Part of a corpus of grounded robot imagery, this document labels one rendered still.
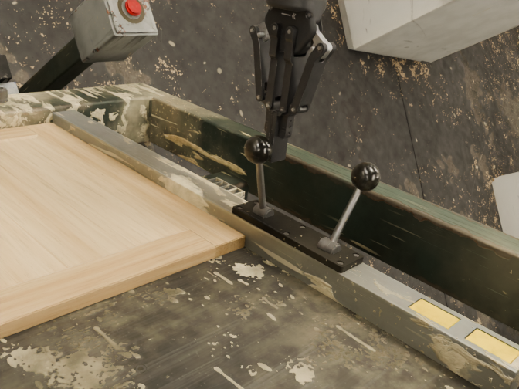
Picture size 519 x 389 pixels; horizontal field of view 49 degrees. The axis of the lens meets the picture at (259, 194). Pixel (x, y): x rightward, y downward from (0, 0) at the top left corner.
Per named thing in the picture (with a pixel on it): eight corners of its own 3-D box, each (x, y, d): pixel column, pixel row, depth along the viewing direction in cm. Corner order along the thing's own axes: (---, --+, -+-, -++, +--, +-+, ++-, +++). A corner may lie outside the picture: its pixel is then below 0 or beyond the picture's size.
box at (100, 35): (109, 17, 147) (145, -16, 133) (123, 62, 147) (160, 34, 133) (66, 17, 138) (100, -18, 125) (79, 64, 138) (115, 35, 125)
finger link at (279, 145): (288, 109, 77) (292, 110, 76) (281, 157, 80) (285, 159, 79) (273, 111, 75) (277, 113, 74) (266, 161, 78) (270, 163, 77)
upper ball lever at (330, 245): (320, 252, 77) (365, 163, 77) (343, 265, 75) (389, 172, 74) (306, 246, 74) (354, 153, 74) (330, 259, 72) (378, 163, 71)
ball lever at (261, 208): (263, 208, 84) (256, 126, 77) (282, 218, 82) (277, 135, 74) (245, 220, 82) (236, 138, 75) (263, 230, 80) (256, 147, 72)
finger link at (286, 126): (290, 98, 75) (307, 104, 74) (285, 135, 77) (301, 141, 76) (283, 99, 74) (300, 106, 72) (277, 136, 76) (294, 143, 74)
